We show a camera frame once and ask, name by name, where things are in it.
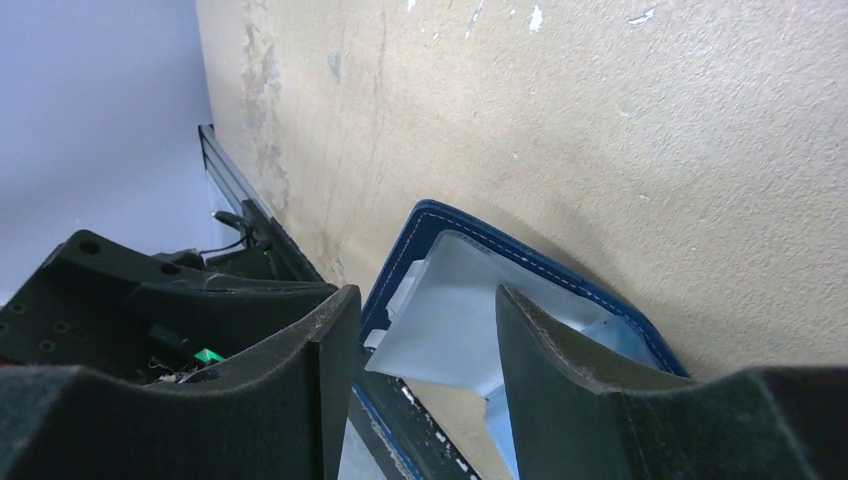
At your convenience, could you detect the blue leather card holder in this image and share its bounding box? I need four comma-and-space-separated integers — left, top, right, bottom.
359, 200, 685, 479

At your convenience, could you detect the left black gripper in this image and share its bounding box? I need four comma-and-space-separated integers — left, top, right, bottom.
1, 230, 336, 382

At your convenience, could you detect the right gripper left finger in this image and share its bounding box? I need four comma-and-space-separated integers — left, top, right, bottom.
1, 285, 361, 479

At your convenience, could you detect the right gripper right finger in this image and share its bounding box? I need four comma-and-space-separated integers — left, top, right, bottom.
496, 286, 847, 479

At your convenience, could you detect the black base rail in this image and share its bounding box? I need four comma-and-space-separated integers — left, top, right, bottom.
198, 124, 481, 479

